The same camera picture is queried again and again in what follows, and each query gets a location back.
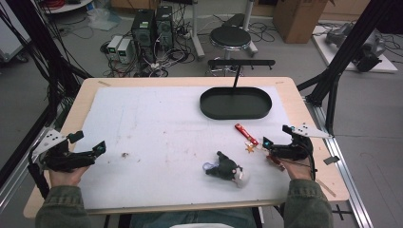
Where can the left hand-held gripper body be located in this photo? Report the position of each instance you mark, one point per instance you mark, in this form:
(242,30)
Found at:
(60,158)

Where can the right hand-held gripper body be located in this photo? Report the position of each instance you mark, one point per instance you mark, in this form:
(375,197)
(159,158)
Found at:
(294,150)

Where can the person's right hand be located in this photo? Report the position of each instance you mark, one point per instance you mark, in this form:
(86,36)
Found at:
(299,169)

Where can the person's left hand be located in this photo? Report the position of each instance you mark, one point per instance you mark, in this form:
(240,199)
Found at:
(66,178)

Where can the orange star charm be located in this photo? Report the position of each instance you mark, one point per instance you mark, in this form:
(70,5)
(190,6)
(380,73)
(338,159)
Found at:
(250,147)

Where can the wooden table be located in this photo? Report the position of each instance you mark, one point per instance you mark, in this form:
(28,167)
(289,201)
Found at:
(304,104)

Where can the dark tape piece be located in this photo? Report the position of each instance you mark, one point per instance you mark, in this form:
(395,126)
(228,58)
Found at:
(331,160)

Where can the thin wooden stick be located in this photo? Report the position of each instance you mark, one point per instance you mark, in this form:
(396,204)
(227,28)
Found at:
(326,187)

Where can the black hook stand with tray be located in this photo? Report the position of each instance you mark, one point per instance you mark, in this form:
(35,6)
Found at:
(236,104)

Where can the white foam mat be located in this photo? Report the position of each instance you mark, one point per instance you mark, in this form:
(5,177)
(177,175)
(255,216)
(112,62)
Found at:
(158,142)

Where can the white floor board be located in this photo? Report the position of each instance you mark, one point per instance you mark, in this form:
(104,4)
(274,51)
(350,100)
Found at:
(329,53)

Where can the white power supply unit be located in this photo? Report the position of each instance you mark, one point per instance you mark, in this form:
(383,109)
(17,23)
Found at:
(124,50)
(113,46)

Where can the person's legs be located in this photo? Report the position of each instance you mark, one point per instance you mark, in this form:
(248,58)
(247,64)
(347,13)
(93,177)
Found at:
(193,217)

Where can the white desk leg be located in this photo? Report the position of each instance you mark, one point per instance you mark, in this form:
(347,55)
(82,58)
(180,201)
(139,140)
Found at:
(250,28)
(197,34)

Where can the black round stool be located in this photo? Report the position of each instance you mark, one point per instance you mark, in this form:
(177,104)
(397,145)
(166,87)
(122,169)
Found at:
(230,37)

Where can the cardboard box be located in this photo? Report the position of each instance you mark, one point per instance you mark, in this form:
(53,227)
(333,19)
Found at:
(297,20)

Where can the grey black device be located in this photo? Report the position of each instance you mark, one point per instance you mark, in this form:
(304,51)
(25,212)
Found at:
(367,50)

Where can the clear plastic bag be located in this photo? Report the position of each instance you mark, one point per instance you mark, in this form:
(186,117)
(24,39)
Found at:
(103,19)

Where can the black computer tower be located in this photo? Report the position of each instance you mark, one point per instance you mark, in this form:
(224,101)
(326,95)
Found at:
(143,31)
(164,27)

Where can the aluminium rail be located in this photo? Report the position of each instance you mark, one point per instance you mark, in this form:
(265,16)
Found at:
(345,177)
(19,171)

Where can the black metal frame post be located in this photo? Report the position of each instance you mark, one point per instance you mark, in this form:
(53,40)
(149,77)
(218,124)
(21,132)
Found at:
(41,38)
(345,50)

